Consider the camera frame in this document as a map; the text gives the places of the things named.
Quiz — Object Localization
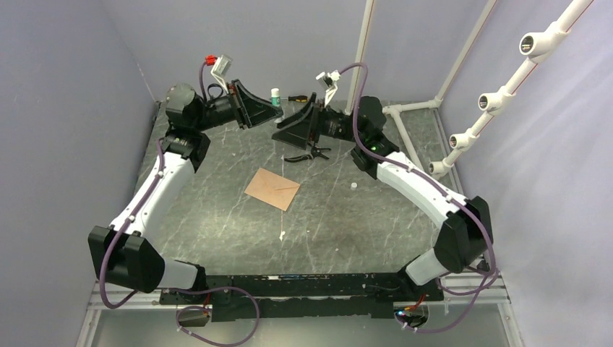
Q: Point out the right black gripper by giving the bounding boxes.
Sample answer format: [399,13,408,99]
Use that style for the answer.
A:
[273,93,364,150]

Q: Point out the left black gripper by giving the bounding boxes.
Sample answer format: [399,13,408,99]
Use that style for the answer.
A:
[193,80,283,132]

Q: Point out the green white glue stick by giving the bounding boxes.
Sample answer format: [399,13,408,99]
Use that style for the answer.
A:
[270,87,281,108]

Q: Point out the brown paper envelope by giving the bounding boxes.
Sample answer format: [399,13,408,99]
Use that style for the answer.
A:
[244,168,301,211]

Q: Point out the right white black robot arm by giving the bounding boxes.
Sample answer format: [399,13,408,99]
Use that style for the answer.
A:
[272,95,493,300]

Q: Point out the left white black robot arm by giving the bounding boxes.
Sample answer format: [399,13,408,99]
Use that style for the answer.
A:
[88,80,278,304]

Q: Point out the black pliers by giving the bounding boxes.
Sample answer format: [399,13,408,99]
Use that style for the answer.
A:
[283,145,331,163]

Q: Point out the yellow black screwdriver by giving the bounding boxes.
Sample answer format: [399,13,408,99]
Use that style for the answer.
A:
[281,95,309,103]

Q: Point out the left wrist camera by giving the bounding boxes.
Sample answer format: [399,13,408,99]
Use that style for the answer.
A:
[204,54,233,93]

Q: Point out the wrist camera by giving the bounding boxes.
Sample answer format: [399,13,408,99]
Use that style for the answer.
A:
[315,70,340,107]
[204,54,233,93]

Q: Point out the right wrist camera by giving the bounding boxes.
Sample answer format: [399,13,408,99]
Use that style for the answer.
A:
[315,70,340,107]

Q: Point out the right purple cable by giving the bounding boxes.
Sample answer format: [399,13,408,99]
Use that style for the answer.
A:
[337,62,500,335]

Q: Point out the purple cable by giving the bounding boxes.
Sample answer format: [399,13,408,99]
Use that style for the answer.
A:
[337,62,500,335]
[98,59,262,347]

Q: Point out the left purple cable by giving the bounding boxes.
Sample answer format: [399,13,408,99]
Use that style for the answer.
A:
[98,59,262,347]

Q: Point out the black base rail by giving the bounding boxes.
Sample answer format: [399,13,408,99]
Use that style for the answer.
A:
[160,273,444,322]

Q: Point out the aluminium frame rail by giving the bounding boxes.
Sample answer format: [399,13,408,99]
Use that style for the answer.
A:
[77,289,525,346]

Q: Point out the white PVC pipe frame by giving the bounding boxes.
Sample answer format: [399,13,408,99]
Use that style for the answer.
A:
[344,0,595,181]

